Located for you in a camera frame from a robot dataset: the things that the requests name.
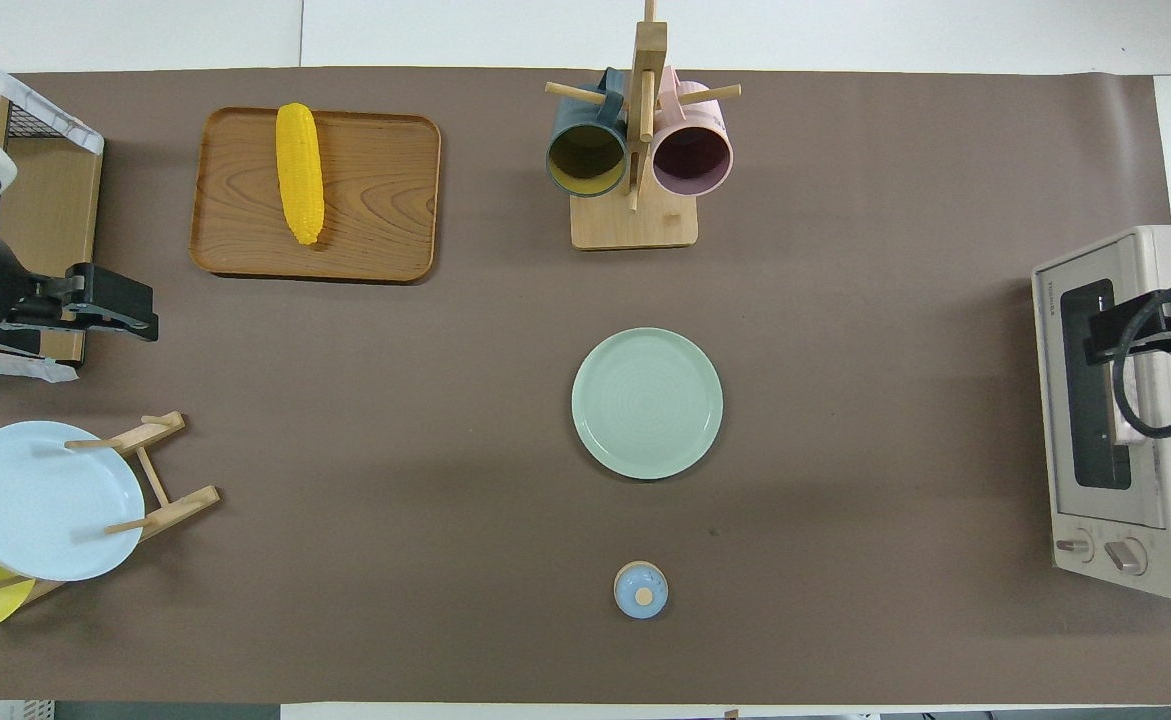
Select wooden plate rack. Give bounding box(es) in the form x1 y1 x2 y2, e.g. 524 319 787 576
0 410 221 611

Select small blue call bell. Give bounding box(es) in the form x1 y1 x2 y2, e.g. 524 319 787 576
613 560 670 620

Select wooden stepped shelf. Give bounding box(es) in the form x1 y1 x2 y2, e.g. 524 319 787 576
0 75 104 365

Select brown table mat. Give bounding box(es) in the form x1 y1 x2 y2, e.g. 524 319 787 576
0 67 1171 705

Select black wire basket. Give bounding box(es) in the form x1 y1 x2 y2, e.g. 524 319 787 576
0 60 74 143

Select light blue plate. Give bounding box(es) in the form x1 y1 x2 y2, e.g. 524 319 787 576
0 420 146 583

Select dark blue mug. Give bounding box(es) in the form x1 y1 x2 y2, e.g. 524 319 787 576
545 68 631 199

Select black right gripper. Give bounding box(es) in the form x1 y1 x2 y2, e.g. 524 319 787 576
1085 275 1171 366

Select yellow corn cob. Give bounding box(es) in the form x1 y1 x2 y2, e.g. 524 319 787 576
276 102 326 246

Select light green plate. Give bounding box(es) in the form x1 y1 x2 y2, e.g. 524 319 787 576
571 327 724 481

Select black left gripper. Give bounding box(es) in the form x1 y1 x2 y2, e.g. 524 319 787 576
0 262 160 356

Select wooden mug rack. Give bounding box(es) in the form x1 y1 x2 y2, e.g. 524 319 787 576
545 0 743 251

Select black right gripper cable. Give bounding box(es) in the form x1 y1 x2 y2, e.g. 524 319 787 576
1112 275 1171 440

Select white checked cloth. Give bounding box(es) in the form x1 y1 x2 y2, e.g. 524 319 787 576
0 38 106 384

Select brown wooden tray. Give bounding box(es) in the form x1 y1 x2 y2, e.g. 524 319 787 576
188 106 443 285

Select pink mug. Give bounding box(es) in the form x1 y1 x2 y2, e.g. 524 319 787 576
650 68 734 198

